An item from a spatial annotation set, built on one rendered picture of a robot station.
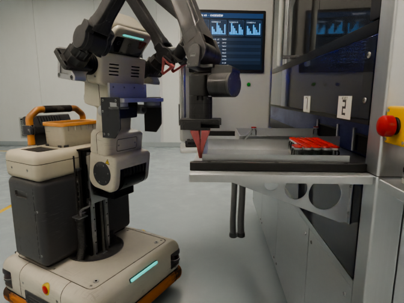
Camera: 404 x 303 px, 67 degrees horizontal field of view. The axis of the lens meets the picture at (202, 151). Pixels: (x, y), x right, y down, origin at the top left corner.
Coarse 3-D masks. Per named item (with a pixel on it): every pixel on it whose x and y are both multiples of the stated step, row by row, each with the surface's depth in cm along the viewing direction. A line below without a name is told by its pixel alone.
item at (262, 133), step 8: (240, 128) 129; (248, 128) 129; (256, 128) 129; (264, 128) 129; (272, 128) 129; (280, 128) 128; (288, 128) 128; (296, 128) 128; (304, 128) 128; (312, 128) 128; (240, 136) 104; (256, 136) 104; (264, 136) 104; (272, 136) 104; (280, 136) 104; (288, 136) 103; (296, 136) 103; (304, 136) 103; (312, 136) 103; (320, 136) 103; (328, 136) 103; (336, 136) 103; (336, 144) 103
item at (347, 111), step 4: (340, 96) 83; (344, 96) 80; (348, 96) 78; (340, 100) 83; (348, 100) 78; (340, 104) 83; (344, 104) 80; (348, 104) 78; (340, 108) 83; (348, 108) 78; (340, 112) 83; (344, 112) 80; (348, 112) 78; (340, 116) 82; (344, 116) 80; (348, 116) 78
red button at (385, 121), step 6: (378, 120) 57; (384, 120) 55; (390, 120) 55; (378, 126) 57; (384, 126) 55; (390, 126) 54; (396, 126) 54; (378, 132) 57; (384, 132) 55; (390, 132) 55
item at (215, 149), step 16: (208, 144) 97; (224, 144) 97; (240, 144) 96; (256, 144) 96; (272, 144) 96; (288, 144) 95; (208, 160) 72; (224, 160) 71; (240, 160) 71; (256, 160) 71; (272, 160) 71; (288, 160) 71; (304, 160) 70; (320, 160) 70; (336, 160) 70
